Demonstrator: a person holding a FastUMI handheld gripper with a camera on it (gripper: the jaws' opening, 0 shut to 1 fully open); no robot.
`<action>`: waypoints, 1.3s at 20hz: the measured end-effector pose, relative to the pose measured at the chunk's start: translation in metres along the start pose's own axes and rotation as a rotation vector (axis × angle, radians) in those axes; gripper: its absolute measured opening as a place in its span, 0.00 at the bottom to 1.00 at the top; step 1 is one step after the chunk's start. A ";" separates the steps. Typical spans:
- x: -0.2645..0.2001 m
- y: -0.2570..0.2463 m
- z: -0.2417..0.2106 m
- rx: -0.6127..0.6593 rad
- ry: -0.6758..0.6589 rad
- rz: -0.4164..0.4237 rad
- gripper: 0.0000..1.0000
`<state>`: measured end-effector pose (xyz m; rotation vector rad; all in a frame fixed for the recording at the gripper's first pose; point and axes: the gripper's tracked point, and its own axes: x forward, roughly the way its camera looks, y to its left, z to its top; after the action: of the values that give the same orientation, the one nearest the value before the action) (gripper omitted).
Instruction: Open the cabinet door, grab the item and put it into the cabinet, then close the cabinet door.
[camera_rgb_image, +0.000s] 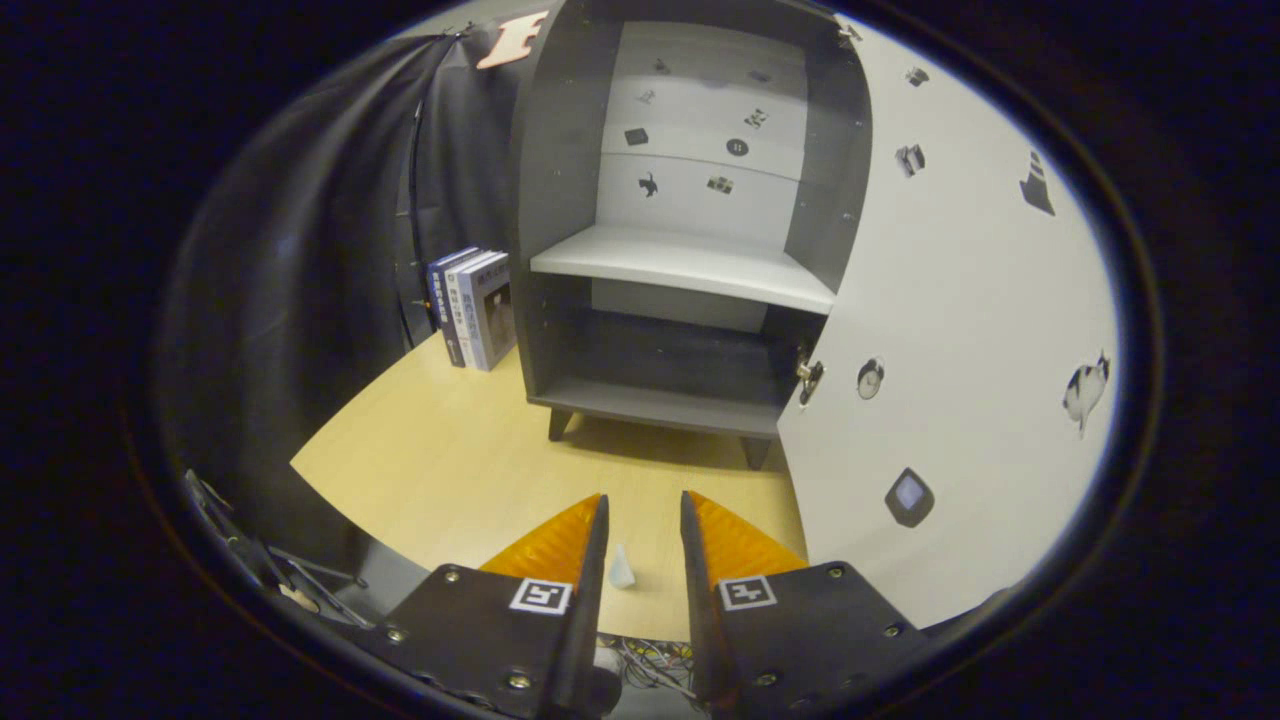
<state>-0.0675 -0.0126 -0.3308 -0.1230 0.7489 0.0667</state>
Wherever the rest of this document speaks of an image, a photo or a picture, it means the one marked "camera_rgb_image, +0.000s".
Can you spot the dark blue spine book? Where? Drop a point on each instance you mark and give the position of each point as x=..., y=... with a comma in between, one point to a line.
x=440, y=290

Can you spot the clear cone-shaped bottle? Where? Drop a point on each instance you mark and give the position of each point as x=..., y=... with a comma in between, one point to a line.
x=620, y=570

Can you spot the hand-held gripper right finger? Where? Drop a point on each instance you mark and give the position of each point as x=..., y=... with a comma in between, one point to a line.
x=700, y=620

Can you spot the black backdrop cloth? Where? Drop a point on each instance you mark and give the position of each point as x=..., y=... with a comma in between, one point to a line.
x=300, y=280

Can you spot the grey cover book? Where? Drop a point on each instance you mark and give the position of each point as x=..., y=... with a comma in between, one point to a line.
x=495, y=315

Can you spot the white spine book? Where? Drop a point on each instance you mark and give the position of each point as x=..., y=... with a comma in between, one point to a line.
x=458, y=315

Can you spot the white cabinet shelf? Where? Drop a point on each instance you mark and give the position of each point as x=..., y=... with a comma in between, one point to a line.
x=680, y=265

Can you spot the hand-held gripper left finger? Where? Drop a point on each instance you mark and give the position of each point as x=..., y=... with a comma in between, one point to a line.
x=585, y=620

